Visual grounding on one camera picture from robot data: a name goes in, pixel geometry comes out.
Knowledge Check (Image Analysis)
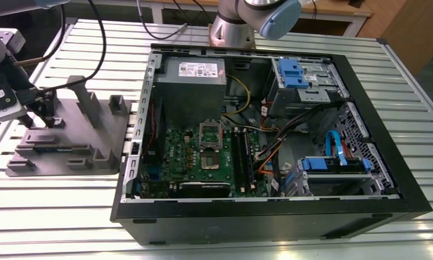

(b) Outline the yellow wire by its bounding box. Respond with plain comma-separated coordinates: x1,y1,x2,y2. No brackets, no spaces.
223,75,254,116

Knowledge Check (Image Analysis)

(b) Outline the wooden cabinet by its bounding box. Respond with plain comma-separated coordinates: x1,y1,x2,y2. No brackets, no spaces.
358,0,433,78

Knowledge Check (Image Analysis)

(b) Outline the blue RAM stick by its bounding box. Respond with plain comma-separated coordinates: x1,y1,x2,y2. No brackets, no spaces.
34,147,76,153

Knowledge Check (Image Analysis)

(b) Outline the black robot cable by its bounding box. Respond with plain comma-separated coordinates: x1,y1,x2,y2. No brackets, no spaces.
16,0,108,105
14,0,68,66

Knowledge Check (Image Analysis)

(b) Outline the blue flat wire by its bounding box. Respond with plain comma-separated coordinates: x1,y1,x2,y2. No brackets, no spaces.
326,129,348,166

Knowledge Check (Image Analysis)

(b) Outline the blue board connector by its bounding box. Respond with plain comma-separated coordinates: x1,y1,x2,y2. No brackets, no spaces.
147,165,163,181

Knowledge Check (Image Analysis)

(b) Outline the black RAM slot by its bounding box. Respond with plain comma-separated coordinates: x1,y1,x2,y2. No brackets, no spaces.
231,128,247,192
240,128,256,190

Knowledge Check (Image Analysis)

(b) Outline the black PC case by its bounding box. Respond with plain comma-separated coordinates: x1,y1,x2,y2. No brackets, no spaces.
110,42,433,246

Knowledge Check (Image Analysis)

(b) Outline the black cable bundle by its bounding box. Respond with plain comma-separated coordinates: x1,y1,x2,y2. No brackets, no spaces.
256,102,348,160

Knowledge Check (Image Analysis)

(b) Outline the small grey camera box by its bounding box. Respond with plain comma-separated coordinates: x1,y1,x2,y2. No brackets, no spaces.
0,28,27,50

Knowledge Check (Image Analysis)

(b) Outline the white black-faced camera box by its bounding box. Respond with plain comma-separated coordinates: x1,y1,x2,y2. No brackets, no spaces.
0,82,26,123

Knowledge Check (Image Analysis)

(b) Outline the green motherboard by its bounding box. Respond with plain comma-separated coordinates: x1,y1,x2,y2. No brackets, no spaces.
140,126,272,199

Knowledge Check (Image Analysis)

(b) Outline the CPU socket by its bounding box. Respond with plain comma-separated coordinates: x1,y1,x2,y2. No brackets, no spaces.
199,149,226,172

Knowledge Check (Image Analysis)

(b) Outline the orange wire bundle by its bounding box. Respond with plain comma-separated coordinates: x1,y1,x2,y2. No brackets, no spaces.
256,154,278,178

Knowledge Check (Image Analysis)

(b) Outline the metal socket cover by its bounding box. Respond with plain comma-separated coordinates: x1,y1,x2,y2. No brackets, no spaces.
199,122,226,151

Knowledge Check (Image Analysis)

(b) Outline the grey parts rack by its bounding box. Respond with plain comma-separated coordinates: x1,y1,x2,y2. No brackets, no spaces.
6,75,134,177

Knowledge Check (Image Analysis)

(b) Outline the grey power supply unit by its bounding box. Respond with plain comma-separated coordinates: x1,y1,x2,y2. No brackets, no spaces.
155,56,228,128

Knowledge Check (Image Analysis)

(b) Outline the blue disk carrier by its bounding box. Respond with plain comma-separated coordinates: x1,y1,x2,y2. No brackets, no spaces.
298,157,375,174
279,58,311,89

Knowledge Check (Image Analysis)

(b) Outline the wooden desk white frame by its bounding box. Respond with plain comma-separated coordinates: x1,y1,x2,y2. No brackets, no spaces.
151,0,375,37

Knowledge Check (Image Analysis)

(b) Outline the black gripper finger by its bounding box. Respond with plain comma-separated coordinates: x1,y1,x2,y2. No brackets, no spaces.
19,111,36,129
39,90,59,129

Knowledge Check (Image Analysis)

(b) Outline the black graphics card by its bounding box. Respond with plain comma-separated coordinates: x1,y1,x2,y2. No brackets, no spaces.
168,180,232,199

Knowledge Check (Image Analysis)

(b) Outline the silver drive cage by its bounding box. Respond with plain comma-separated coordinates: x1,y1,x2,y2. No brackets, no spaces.
267,57,350,118
282,155,400,200

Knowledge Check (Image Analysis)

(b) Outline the brown base plate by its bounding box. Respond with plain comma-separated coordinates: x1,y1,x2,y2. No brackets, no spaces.
207,23,256,50

